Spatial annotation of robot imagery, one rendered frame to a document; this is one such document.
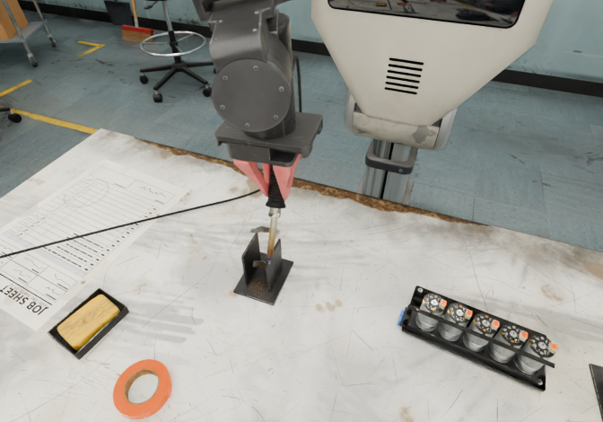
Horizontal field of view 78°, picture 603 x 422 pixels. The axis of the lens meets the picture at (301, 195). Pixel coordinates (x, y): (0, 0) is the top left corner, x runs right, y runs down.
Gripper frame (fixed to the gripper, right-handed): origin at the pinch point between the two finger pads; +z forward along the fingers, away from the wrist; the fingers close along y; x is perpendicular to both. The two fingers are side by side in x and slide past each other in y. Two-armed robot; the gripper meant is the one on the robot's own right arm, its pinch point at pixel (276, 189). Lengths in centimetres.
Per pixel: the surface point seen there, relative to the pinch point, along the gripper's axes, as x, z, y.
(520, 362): -7.4, 12.5, 30.0
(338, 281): -0.9, 14.5, 8.1
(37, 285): -13.9, 12.5, -31.6
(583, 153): 169, 95, 105
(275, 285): -4.4, 13.7, 0.1
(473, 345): -6.9, 12.2, 25.1
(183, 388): -19.9, 13.8, -5.3
